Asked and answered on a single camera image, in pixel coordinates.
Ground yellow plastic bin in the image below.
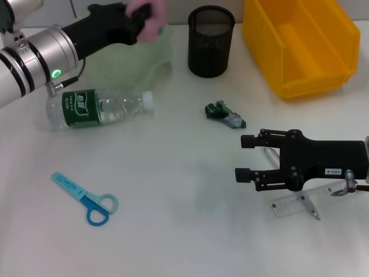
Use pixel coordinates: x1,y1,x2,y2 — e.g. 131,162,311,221
241,0,361,100

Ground green glass fruit plate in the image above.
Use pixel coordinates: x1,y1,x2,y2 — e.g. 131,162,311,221
83,24,174,93

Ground blue scissors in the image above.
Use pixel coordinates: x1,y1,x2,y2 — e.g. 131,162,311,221
51,172,119,226

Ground clear ballpoint pen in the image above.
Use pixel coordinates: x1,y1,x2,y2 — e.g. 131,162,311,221
263,146,321,221

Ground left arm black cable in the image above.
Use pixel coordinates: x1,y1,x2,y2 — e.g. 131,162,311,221
46,59,86,99

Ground pink peach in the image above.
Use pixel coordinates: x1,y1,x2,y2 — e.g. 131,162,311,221
126,0,170,43

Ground black mesh pen holder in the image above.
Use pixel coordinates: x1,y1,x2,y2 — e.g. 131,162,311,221
187,6,236,78

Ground green label water bottle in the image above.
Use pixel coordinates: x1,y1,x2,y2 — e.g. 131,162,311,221
46,88,155,131

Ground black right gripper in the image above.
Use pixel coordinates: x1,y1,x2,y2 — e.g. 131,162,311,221
235,129,369,193

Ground transparent plastic ruler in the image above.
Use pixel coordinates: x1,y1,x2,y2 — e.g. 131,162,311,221
269,180,364,219

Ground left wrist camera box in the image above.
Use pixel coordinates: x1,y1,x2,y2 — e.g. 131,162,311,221
0,0,44,33

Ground green plastic wrapper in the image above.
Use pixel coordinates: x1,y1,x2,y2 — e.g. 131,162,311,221
204,100,248,130

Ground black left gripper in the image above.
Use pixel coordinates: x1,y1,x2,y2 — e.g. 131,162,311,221
62,2,153,60

